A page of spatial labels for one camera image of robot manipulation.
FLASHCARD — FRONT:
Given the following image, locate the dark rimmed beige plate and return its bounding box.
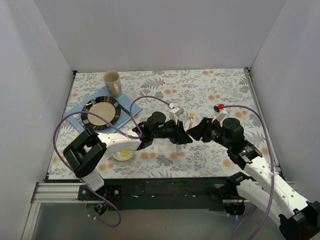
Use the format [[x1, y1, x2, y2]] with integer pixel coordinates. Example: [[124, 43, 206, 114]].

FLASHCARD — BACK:
[[80, 96, 121, 131]]

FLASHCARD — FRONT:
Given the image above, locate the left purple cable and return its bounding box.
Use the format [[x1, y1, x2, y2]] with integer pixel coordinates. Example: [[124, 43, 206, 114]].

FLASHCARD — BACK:
[[53, 96, 173, 228]]

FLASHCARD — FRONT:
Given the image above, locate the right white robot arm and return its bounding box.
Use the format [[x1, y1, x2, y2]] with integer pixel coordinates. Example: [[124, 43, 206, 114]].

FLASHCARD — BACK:
[[187, 118, 320, 240]]

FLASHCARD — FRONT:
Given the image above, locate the floral tablecloth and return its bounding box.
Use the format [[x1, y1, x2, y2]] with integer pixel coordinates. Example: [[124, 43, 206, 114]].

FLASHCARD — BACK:
[[47, 68, 277, 180]]

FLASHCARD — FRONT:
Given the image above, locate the black base frame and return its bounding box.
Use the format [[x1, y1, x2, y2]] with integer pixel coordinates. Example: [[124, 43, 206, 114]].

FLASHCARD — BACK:
[[44, 177, 244, 211]]

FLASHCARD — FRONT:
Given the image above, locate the beige mug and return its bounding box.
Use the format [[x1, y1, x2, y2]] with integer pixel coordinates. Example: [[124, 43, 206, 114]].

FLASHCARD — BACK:
[[102, 71, 122, 98]]

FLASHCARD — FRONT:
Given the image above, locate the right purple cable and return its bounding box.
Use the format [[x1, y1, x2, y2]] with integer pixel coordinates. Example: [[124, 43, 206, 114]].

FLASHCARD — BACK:
[[223, 104, 276, 240]]

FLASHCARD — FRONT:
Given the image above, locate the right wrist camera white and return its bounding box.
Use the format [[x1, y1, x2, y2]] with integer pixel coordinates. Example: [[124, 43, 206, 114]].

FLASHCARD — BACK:
[[212, 103, 228, 123]]

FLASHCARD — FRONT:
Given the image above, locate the silver fork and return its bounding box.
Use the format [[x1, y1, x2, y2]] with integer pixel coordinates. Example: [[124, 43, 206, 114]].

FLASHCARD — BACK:
[[72, 113, 83, 125]]

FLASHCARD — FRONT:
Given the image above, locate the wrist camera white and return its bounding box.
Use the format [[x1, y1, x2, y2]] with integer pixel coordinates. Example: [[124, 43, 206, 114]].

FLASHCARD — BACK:
[[212, 103, 228, 123], [168, 103, 185, 125]]

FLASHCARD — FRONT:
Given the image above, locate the grey orange highlighter pen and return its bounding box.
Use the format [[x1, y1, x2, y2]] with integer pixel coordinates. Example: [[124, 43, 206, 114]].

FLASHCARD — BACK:
[[176, 145, 182, 154]]

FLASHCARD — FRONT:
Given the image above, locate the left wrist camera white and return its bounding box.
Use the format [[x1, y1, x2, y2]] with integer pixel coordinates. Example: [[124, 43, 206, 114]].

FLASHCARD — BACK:
[[168, 103, 185, 125]]

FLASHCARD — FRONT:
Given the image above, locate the patterned bowl yellow centre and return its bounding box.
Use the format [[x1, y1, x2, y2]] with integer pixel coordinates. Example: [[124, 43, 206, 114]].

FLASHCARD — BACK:
[[111, 150, 135, 162]]

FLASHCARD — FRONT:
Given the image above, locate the blue tiled placemat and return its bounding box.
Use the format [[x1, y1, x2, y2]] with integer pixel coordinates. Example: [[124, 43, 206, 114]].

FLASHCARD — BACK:
[[64, 86, 143, 134]]

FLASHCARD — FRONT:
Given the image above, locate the purple cable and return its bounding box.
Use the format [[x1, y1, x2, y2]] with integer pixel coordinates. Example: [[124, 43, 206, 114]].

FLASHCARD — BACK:
[[53, 96, 173, 228], [223, 104, 276, 240]]

